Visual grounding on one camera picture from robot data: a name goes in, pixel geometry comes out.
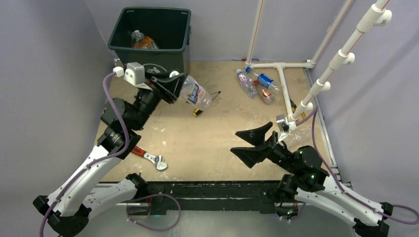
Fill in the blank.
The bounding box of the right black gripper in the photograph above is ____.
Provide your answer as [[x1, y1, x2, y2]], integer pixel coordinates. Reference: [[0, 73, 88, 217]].
[[229, 121, 296, 173]]

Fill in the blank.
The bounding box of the white blue label bottle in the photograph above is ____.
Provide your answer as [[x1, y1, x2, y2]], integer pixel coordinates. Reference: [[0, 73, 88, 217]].
[[178, 74, 210, 108]]

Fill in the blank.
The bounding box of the large orange bottle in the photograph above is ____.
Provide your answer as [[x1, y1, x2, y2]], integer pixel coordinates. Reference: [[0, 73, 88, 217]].
[[131, 30, 159, 49]]

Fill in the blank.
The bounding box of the red white crushed bottle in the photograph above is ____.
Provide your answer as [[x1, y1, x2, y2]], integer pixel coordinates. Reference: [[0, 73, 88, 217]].
[[253, 81, 275, 105]]

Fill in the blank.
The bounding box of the purple label small bottle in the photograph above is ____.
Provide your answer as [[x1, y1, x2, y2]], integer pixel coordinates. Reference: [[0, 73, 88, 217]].
[[236, 69, 257, 98]]

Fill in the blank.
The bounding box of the crushed clear bottle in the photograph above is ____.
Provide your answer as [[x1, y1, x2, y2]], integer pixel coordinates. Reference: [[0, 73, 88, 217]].
[[285, 127, 313, 147]]

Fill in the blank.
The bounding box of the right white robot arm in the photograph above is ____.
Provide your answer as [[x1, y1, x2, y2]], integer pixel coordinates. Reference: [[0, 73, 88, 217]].
[[230, 122, 393, 237]]

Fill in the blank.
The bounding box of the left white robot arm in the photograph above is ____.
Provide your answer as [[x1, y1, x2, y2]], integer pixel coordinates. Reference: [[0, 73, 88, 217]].
[[33, 71, 188, 237]]

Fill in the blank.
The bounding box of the dark green trash bin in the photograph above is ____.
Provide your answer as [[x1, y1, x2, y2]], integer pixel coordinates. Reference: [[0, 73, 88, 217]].
[[108, 7, 192, 73]]

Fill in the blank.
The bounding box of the yellow black tool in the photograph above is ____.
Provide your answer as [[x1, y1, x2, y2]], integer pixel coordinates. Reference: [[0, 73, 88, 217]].
[[291, 103, 308, 121]]

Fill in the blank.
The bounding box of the red adjustable wrench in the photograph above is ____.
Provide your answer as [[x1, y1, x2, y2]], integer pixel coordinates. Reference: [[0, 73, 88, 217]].
[[131, 146, 168, 171]]

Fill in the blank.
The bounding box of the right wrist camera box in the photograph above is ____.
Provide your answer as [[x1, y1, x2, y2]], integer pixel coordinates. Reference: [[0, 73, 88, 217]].
[[276, 115, 296, 142]]

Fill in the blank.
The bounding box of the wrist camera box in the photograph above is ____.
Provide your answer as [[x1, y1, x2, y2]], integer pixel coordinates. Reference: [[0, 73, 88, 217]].
[[276, 115, 296, 142], [113, 62, 152, 90]]

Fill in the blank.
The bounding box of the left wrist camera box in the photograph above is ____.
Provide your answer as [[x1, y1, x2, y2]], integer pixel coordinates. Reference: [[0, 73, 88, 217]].
[[113, 62, 152, 90]]

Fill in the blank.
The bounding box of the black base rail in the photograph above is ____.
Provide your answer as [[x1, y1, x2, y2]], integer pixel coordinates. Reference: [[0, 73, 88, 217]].
[[135, 180, 294, 214]]

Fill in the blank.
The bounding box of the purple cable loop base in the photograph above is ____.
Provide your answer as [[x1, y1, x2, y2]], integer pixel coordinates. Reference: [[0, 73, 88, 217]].
[[126, 193, 182, 232]]

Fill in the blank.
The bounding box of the white PVC pipe frame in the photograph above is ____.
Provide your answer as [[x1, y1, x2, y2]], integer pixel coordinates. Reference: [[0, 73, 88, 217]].
[[245, 0, 392, 121]]

